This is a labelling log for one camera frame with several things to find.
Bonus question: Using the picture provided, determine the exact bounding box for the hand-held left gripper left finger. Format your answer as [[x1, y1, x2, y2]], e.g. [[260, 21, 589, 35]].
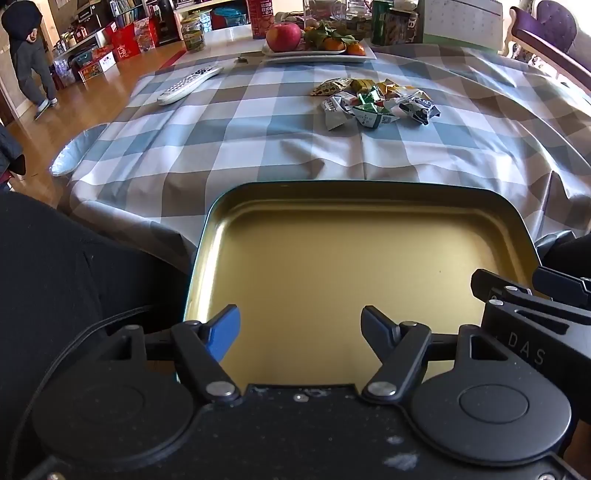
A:
[[99, 304, 243, 404]]

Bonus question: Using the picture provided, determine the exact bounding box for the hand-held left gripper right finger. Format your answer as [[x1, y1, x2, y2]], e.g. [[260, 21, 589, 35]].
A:
[[361, 305, 514, 402]]

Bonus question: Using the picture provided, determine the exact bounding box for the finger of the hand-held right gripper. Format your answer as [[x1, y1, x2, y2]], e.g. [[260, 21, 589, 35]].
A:
[[471, 268, 591, 370], [533, 266, 591, 305]]

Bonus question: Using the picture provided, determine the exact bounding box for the gold metal tin box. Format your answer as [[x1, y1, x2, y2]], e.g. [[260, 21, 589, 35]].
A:
[[182, 181, 541, 384]]

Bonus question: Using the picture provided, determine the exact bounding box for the pile of snack packets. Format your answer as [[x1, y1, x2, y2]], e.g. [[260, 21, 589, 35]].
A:
[[310, 78, 441, 132]]

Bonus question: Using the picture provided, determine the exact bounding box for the person's left leg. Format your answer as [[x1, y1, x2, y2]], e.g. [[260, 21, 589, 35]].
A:
[[0, 191, 199, 480]]

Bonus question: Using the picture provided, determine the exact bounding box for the checkered tablecloth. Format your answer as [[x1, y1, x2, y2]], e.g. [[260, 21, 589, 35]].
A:
[[60, 39, 591, 278]]

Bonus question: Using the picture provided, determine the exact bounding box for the blue round stool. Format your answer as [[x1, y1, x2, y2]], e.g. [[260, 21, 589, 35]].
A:
[[50, 124, 109, 178]]

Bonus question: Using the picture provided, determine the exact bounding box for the white remote control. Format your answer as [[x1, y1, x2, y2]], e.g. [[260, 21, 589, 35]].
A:
[[157, 65, 225, 107]]

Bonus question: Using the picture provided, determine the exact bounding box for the purple chair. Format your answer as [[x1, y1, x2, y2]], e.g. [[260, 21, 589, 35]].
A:
[[508, 0, 591, 88]]

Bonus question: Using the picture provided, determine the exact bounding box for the dark cloth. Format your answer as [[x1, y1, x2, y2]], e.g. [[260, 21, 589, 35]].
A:
[[0, 124, 26, 185]]

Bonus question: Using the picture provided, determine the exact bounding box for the white rectangular plate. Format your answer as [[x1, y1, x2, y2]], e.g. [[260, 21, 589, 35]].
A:
[[261, 39, 377, 63]]

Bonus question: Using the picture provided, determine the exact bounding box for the desk calendar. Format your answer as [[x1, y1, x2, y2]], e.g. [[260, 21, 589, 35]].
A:
[[422, 0, 504, 51]]

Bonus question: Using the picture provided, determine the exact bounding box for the heap of leafy tangerines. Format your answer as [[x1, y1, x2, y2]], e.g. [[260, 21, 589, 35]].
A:
[[302, 25, 368, 57]]

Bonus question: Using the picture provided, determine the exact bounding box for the glass jar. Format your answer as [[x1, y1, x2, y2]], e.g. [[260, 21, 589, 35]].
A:
[[180, 14, 207, 51]]

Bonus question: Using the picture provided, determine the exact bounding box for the red apple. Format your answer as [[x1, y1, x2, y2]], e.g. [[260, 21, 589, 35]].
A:
[[265, 22, 303, 53]]

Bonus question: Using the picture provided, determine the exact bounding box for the patterned square tin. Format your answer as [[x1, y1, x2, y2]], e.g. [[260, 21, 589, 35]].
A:
[[383, 8, 423, 45]]

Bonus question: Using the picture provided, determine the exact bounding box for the row of colourful boxes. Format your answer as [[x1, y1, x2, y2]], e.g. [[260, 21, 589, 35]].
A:
[[51, 18, 160, 88]]

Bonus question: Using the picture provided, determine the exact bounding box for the green can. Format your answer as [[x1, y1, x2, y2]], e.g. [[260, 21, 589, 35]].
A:
[[370, 0, 395, 46]]

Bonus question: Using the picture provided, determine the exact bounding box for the red carton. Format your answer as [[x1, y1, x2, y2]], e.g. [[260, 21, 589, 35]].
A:
[[247, 0, 275, 40]]

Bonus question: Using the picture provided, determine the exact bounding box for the clear glass container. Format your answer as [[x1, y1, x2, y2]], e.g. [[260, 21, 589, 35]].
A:
[[302, 0, 347, 21]]

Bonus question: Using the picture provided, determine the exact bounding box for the black cable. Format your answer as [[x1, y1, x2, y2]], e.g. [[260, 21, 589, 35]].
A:
[[11, 305, 155, 462]]

